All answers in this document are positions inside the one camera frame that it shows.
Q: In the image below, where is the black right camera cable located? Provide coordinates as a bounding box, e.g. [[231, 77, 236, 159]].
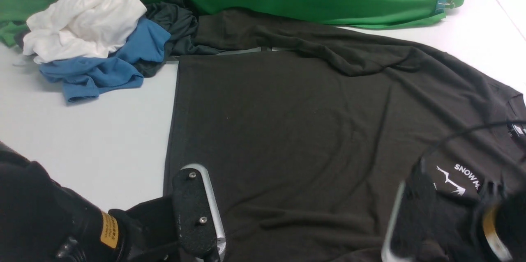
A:
[[419, 120, 526, 172]]

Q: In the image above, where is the dark gray long-sleeved shirt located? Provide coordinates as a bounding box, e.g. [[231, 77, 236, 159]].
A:
[[166, 8, 525, 262]]

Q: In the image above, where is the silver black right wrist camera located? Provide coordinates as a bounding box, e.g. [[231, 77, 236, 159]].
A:
[[381, 182, 413, 262]]

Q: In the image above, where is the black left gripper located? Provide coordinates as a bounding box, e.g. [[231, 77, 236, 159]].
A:
[[109, 196, 195, 262]]

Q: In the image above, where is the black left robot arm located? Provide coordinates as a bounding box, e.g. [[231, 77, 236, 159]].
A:
[[0, 144, 226, 262]]

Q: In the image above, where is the blue binder clip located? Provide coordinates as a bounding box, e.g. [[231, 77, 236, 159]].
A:
[[435, 0, 455, 14]]

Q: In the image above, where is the crumpled dark teal shirt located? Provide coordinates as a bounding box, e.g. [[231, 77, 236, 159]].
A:
[[134, 0, 221, 78]]

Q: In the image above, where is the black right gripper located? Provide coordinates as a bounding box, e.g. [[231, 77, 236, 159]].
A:
[[405, 159, 506, 262]]

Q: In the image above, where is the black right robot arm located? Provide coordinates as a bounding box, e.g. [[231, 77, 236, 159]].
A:
[[389, 162, 525, 262]]

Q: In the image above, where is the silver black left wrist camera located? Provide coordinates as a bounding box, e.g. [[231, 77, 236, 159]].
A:
[[171, 163, 227, 262]]

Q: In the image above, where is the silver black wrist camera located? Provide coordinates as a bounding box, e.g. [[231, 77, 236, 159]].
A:
[[381, 182, 413, 262], [171, 163, 227, 262]]

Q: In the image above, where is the crumpled white shirt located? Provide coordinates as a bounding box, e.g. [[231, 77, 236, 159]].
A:
[[22, 0, 147, 64]]

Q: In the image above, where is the crumpled blue shirt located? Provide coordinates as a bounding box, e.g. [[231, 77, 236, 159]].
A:
[[39, 17, 171, 103]]

